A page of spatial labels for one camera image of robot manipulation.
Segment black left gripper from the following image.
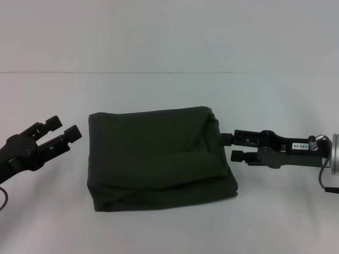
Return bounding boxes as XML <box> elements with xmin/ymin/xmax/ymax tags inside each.
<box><xmin>0</xmin><ymin>115</ymin><xmax>83</xmax><ymax>186</ymax></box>

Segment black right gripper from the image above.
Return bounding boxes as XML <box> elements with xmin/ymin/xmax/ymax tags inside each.
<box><xmin>220</xmin><ymin>129</ymin><xmax>332</xmax><ymax>169</ymax></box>

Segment dark green t-shirt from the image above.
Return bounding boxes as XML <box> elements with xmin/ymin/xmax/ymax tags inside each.
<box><xmin>86</xmin><ymin>105</ymin><xmax>238</xmax><ymax>212</ymax></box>

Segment silver right wrist cable plug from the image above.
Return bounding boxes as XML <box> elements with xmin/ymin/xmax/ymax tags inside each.
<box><xmin>308</xmin><ymin>134</ymin><xmax>328</xmax><ymax>152</ymax></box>

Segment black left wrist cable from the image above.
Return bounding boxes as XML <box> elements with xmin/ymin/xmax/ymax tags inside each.
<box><xmin>0</xmin><ymin>188</ymin><xmax>10</xmax><ymax>212</ymax></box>

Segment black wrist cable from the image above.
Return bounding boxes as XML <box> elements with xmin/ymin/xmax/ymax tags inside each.
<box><xmin>0</xmin><ymin>188</ymin><xmax>10</xmax><ymax>212</ymax></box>
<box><xmin>318</xmin><ymin>157</ymin><xmax>339</xmax><ymax>195</ymax></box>

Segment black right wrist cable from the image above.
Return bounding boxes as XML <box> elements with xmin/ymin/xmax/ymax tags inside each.
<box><xmin>318</xmin><ymin>157</ymin><xmax>339</xmax><ymax>195</ymax></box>

